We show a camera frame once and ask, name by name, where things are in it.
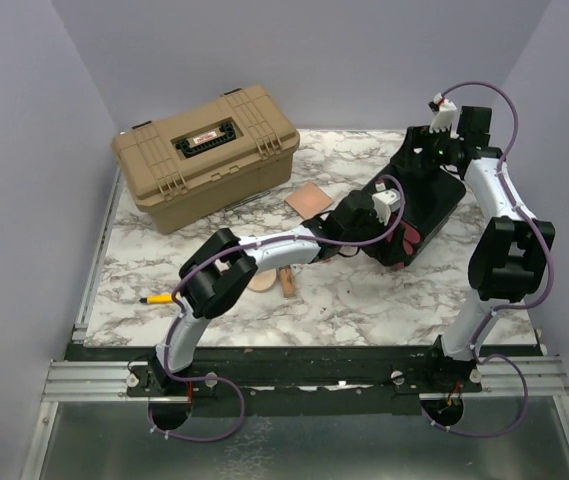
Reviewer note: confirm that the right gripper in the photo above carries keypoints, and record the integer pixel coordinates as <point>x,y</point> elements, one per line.
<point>418,138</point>

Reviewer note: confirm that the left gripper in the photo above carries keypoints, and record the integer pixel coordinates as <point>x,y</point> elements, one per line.
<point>372,217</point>

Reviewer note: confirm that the black makeup drawer organizer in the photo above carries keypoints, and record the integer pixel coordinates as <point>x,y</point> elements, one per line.
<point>430,201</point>

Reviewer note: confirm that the beige concealer tube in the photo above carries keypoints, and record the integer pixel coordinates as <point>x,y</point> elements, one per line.
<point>286,280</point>

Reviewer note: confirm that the black eyeliner pencil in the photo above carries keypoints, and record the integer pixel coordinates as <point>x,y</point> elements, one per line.
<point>248,200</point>

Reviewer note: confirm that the round wooden compact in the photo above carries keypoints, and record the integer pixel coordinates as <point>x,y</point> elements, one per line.
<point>262,281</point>

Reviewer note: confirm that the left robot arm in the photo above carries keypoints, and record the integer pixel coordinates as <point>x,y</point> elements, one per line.
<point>213,279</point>

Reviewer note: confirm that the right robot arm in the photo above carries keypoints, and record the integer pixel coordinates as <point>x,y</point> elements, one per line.
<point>510,259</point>

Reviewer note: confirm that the square copper compact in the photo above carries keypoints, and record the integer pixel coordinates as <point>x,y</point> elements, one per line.
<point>308,200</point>

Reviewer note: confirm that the tan plastic toolbox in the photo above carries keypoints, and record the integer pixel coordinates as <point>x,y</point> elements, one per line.
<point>182,168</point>

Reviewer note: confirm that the yellow marker pen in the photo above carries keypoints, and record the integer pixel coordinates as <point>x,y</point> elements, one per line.
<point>162,299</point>

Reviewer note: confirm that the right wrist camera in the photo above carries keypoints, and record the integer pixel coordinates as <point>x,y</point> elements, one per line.
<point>444,112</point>

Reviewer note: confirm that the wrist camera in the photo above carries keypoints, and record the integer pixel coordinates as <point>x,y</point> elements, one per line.
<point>385,204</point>
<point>444,112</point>

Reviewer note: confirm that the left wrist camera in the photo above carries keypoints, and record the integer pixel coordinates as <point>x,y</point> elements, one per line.
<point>385,204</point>

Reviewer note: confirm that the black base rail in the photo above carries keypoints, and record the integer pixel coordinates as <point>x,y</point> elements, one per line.
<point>289,381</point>

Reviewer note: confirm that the aluminium extrusion frame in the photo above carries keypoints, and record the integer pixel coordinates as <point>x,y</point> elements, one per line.
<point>88,427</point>

